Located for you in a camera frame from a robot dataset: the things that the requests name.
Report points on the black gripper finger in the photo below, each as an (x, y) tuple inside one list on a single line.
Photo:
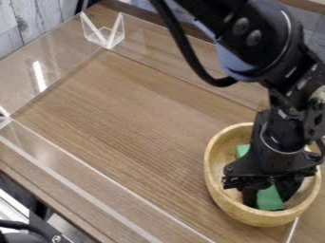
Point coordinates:
[(251, 197), (288, 186)]

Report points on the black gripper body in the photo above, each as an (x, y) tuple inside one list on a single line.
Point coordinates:
[(285, 150)]

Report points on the green rectangular block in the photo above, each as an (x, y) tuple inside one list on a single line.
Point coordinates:
[(268, 198)]

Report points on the wooden bowl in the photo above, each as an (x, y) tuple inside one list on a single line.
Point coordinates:
[(220, 154)]

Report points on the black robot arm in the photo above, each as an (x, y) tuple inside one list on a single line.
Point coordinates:
[(261, 49)]

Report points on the black metal bracket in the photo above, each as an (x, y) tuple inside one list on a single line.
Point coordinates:
[(49, 232)]

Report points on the clear acrylic corner bracket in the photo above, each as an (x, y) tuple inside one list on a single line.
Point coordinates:
[(105, 37)]

